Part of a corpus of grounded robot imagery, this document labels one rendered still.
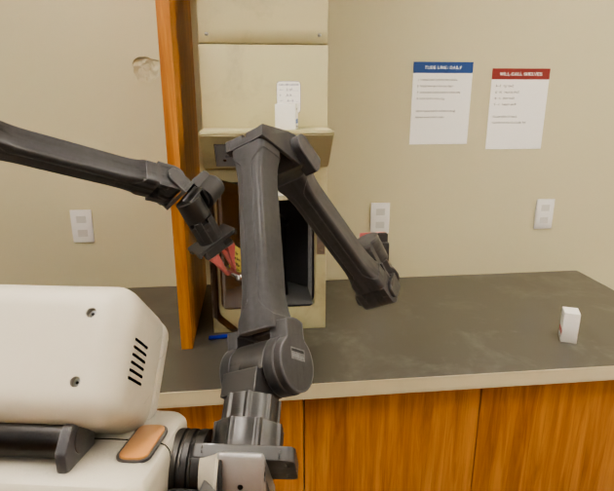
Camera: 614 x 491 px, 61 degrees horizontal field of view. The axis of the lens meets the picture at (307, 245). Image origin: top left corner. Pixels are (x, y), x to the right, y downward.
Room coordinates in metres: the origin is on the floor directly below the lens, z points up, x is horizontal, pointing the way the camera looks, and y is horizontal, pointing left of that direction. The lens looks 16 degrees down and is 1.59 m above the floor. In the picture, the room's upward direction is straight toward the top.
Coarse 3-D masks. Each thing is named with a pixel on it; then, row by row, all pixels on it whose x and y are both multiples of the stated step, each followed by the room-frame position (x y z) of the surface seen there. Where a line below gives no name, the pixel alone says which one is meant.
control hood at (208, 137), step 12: (204, 132) 1.23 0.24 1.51; (216, 132) 1.23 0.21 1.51; (228, 132) 1.24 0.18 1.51; (240, 132) 1.24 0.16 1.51; (300, 132) 1.26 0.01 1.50; (312, 132) 1.26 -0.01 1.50; (324, 132) 1.26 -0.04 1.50; (204, 144) 1.25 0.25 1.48; (312, 144) 1.29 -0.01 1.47; (324, 144) 1.29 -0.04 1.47; (204, 156) 1.28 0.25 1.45; (324, 156) 1.32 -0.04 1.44; (216, 168) 1.32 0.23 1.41; (228, 168) 1.33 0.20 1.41
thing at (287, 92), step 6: (276, 84) 1.36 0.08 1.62; (282, 84) 1.37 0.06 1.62; (288, 84) 1.37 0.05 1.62; (294, 84) 1.37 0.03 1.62; (300, 84) 1.37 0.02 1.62; (282, 90) 1.37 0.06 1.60; (288, 90) 1.37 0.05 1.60; (294, 90) 1.37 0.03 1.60; (300, 90) 1.37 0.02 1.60; (282, 96) 1.37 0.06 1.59; (288, 96) 1.37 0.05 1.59; (294, 96) 1.37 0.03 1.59; (300, 96) 1.37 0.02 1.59; (282, 102) 1.37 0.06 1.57; (288, 102) 1.37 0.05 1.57; (294, 102) 1.37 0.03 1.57; (300, 102) 1.37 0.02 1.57; (300, 108) 1.37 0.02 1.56
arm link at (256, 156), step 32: (256, 128) 0.83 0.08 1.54; (256, 160) 0.80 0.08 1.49; (288, 160) 0.88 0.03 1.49; (256, 192) 0.76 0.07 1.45; (256, 224) 0.73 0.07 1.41; (256, 256) 0.70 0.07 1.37; (256, 288) 0.67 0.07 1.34; (256, 320) 0.64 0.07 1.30; (288, 320) 0.63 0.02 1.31; (288, 352) 0.59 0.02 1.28; (288, 384) 0.57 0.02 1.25
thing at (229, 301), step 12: (228, 192) 1.23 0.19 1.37; (216, 204) 1.29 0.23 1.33; (228, 204) 1.23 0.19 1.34; (216, 216) 1.29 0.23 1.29; (228, 216) 1.23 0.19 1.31; (228, 264) 1.24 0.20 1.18; (216, 276) 1.31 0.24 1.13; (228, 276) 1.25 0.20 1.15; (216, 288) 1.31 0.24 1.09; (228, 288) 1.25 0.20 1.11; (240, 288) 1.19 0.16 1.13; (216, 300) 1.31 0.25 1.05; (228, 300) 1.25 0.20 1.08; (240, 300) 1.19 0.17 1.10; (228, 312) 1.25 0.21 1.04; (240, 312) 1.20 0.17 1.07; (228, 324) 1.26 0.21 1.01
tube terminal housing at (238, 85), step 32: (224, 64) 1.35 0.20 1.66; (256, 64) 1.36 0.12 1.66; (288, 64) 1.37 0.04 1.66; (320, 64) 1.38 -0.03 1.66; (224, 96) 1.35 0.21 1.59; (256, 96) 1.36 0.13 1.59; (320, 96) 1.38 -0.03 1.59; (320, 256) 1.38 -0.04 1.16; (320, 288) 1.38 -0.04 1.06; (320, 320) 1.38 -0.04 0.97
